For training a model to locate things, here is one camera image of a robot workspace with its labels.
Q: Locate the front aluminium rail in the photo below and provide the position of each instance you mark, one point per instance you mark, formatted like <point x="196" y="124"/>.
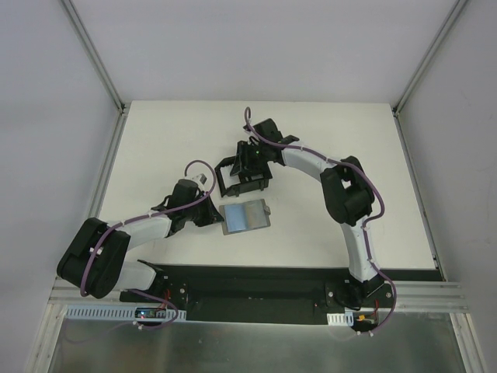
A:
<point x="411" y="291"/>

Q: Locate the black plastic card tray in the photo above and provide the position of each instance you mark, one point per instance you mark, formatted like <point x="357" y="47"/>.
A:
<point x="242" y="182"/>

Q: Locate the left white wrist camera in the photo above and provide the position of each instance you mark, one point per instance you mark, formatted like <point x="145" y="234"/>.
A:
<point x="200" y="179"/>

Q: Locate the left white cable duct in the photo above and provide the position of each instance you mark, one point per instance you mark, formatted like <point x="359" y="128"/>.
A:
<point x="123" y="313"/>

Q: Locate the aluminium frame post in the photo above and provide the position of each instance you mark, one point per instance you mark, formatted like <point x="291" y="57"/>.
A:
<point x="449" y="22"/>
<point x="92" y="54"/>

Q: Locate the right white cable duct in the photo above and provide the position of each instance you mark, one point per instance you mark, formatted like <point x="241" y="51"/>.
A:
<point x="340" y="319"/>

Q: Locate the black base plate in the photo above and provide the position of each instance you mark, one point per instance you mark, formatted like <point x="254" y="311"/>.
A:
<point x="286" y="312"/>

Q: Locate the right aluminium frame post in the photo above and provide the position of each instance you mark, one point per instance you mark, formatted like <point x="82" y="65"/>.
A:
<point x="449" y="22"/>

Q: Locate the left table edge rail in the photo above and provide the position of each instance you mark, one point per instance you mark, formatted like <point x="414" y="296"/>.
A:
<point x="105" y="169"/>

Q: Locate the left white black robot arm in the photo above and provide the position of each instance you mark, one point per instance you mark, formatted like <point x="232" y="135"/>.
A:
<point x="95" y="260"/>

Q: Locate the white cable duct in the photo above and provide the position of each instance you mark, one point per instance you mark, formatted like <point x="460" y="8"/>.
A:
<point x="340" y="319"/>
<point x="123" y="313"/>

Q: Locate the table edge rail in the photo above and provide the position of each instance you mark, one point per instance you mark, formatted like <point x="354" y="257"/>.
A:
<point x="418" y="197"/>
<point x="105" y="169"/>

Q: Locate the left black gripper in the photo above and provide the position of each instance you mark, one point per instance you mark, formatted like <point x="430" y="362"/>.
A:
<point x="210" y="212"/>

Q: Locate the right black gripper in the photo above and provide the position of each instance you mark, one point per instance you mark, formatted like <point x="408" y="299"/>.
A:
<point x="248" y="175"/>

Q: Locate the left aluminium frame post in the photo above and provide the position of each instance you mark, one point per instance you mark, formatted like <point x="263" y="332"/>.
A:
<point x="92" y="54"/>

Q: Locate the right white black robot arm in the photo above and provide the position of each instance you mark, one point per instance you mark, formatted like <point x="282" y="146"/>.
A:
<point x="348" y="196"/>

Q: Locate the right table edge rail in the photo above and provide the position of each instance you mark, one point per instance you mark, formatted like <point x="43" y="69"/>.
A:
<point x="418" y="197"/>

